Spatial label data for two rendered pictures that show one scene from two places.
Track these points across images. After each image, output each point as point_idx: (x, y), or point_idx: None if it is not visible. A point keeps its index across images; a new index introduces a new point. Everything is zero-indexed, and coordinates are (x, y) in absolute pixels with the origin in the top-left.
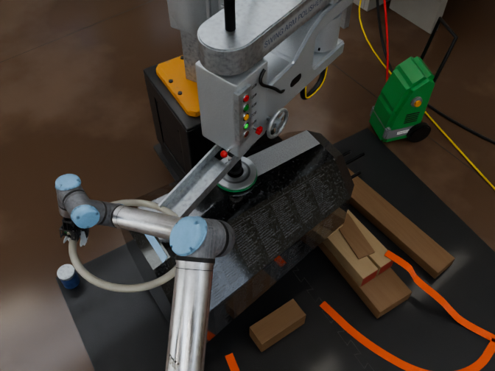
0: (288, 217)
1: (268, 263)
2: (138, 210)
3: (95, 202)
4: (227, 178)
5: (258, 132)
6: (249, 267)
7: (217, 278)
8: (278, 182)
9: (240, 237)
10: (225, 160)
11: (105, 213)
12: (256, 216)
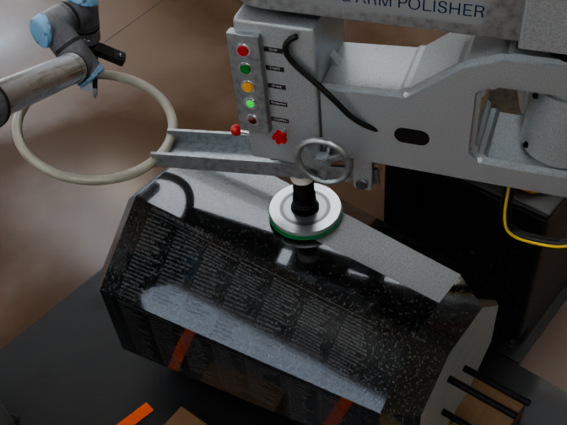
0: (277, 320)
1: (204, 335)
2: (56, 61)
3: (62, 28)
4: (287, 203)
5: (274, 138)
6: (183, 310)
7: (148, 276)
8: (317, 270)
9: (207, 266)
10: (321, 189)
11: (62, 47)
12: (245, 268)
